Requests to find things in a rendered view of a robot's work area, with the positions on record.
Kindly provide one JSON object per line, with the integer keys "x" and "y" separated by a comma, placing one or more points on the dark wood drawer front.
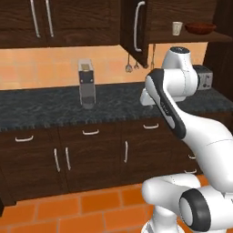
{"x": 133, "y": 126}
{"x": 39, "y": 136}
{"x": 69, "y": 132}

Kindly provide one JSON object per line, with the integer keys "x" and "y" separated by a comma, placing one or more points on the dark wood wall cabinet door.
{"x": 16, "y": 22}
{"x": 85, "y": 21}

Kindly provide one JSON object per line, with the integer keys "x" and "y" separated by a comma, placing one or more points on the white cup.
{"x": 177, "y": 28}

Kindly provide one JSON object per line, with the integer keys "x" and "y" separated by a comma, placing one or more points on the open dark wood wall cabinet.
{"x": 194, "y": 10}

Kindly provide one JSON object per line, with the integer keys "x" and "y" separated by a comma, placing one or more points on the dark wood base cabinet door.
{"x": 151, "y": 157}
{"x": 94, "y": 164}
{"x": 30, "y": 173}

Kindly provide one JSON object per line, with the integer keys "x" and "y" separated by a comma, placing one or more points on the brown bowl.
{"x": 200, "y": 28}

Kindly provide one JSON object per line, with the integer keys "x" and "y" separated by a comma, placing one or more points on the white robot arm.
{"x": 206, "y": 142}

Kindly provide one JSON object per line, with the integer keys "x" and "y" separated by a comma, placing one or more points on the open dark wood cabinet door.
{"x": 129, "y": 27}
{"x": 220, "y": 66}

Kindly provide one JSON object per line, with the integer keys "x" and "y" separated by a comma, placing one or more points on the silver toaster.
{"x": 205, "y": 77}

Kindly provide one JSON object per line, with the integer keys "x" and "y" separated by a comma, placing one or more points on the hanging metal utensil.
{"x": 152, "y": 60}

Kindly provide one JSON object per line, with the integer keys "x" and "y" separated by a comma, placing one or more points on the hanging metal ladle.
{"x": 136, "y": 65}

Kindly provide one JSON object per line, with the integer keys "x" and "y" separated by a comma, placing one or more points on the grey coffee machine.
{"x": 87, "y": 88}

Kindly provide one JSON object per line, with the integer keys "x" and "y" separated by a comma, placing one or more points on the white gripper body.
{"x": 147, "y": 99}

